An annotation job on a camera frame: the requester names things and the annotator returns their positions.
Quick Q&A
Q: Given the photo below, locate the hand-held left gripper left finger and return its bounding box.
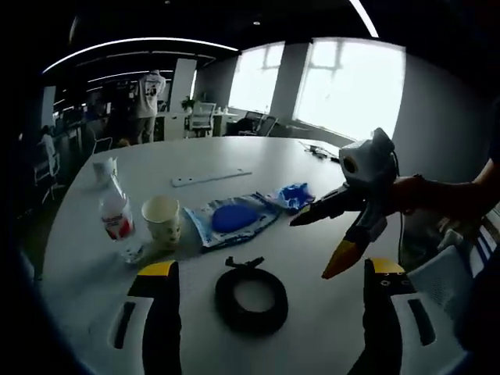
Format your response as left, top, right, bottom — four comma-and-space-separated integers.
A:
105, 259, 183, 375

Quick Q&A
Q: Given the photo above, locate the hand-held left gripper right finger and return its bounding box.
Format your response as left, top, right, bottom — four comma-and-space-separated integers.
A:
362, 256, 473, 375

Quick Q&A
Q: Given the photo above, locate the blue tissue packet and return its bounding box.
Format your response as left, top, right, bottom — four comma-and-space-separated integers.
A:
266, 182, 316, 216

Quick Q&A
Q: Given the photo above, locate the clear packet with blue pad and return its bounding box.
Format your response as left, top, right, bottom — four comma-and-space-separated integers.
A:
183, 191, 280, 250

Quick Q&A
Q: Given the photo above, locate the printed white paper cup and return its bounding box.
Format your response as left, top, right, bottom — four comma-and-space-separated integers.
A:
141, 194, 184, 251

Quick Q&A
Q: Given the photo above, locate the clear plastic bottle red label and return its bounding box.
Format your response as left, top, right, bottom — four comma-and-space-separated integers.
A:
98, 177, 144, 263

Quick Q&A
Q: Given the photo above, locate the person's right hand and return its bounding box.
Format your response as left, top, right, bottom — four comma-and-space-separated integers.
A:
390, 176, 484, 222

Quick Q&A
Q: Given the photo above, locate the white perforated chair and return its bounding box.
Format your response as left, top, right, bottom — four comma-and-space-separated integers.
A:
405, 245, 486, 334

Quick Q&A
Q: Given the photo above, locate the large window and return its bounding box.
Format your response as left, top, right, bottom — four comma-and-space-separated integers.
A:
295, 37, 405, 144
228, 42, 286, 118

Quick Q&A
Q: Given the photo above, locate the white table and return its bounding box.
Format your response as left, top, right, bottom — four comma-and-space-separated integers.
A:
41, 135, 415, 375

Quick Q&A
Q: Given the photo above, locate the dark office chair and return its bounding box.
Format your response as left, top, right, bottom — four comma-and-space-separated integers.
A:
237, 111, 279, 137

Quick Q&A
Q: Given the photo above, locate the white metal strip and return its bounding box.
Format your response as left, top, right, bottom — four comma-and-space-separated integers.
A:
170, 168, 253, 189

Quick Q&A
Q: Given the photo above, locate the straight ceiling light strip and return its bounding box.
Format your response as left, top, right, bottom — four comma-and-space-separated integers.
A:
348, 0, 380, 38

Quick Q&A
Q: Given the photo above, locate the white mesh office chair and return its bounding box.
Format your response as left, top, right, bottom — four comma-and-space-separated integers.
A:
186, 101, 216, 138
33, 150, 67, 202

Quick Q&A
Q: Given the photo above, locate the small white paper cup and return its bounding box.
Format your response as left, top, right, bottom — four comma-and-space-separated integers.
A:
92, 156, 120, 185

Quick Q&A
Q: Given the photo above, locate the curved ceiling light strip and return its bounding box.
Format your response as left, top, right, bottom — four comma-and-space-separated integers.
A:
42, 37, 240, 73

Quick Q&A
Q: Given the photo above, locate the black cable bundle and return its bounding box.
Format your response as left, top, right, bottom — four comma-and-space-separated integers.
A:
312, 146, 341, 160

